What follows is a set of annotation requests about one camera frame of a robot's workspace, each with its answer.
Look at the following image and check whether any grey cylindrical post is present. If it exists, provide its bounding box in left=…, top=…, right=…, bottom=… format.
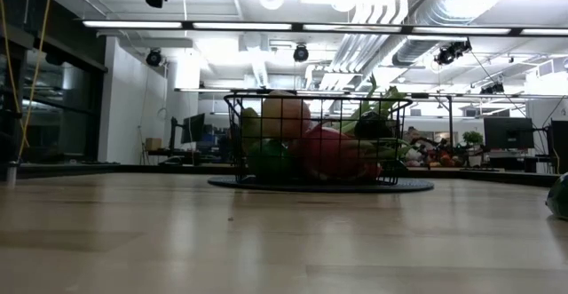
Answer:
left=4, top=160, right=19, bottom=187

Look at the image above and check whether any long linear ceiling light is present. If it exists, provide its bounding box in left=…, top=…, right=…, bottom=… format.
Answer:
left=175, top=87, right=568, bottom=100
left=82, top=18, right=568, bottom=37

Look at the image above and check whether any watermelon slice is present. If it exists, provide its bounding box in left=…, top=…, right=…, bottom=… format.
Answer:
left=544, top=171, right=568, bottom=222

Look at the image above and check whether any green potted plant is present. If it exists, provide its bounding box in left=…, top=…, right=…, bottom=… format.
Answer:
left=461, top=130, right=485, bottom=147

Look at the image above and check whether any pile of colourful toys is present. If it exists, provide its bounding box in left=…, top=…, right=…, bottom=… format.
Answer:
left=406, top=138, right=467, bottom=169

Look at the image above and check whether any black ceiling camera rig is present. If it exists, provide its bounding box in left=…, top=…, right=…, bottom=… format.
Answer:
left=433, top=38, right=474, bottom=67
left=478, top=82, right=506, bottom=95

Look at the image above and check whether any magenta round fruit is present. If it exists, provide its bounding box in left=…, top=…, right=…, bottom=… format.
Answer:
left=361, top=163, right=383, bottom=180

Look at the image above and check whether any pink white peach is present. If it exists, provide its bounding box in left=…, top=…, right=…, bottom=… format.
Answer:
left=260, top=90, right=313, bottom=140

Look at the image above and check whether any small green avocado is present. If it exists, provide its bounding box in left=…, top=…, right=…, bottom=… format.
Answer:
left=352, top=110, right=395, bottom=140

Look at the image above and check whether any black ceiling spotlight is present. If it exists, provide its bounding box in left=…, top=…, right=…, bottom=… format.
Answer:
left=292, top=44, right=310, bottom=63
left=145, top=48, right=163, bottom=68

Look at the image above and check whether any yellow cable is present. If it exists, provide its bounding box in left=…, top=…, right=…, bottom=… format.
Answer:
left=15, top=0, right=55, bottom=162
left=0, top=0, right=30, bottom=149

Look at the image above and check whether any black metal table frame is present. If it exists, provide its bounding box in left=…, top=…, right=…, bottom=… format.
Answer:
left=0, top=163, right=568, bottom=188

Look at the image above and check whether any black computer monitor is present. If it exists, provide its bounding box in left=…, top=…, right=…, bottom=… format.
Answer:
left=549, top=119, right=568, bottom=175
left=179, top=112, right=207, bottom=145
left=483, top=115, right=535, bottom=150

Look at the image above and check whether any person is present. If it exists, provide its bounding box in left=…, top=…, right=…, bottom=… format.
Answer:
left=402, top=125, right=422, bottom=147

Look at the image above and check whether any white green leek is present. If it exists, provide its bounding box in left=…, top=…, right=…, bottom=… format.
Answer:
left=341, top=74, right=414, bottom=162

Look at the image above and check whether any black wire basket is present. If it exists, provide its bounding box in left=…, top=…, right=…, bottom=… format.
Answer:
left=223, top=90, right=414, bottom=187

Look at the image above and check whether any pink dragon fruit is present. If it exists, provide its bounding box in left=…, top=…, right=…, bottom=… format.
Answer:
left=288, top=123, right=383, bottom=182

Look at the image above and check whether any bright green lime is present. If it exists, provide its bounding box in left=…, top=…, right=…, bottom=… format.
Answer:
left=246, top=139, right=294, bottom=182

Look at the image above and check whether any dark round mat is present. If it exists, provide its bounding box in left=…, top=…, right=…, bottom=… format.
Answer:
left=207, top=176, right=435, bottom=194

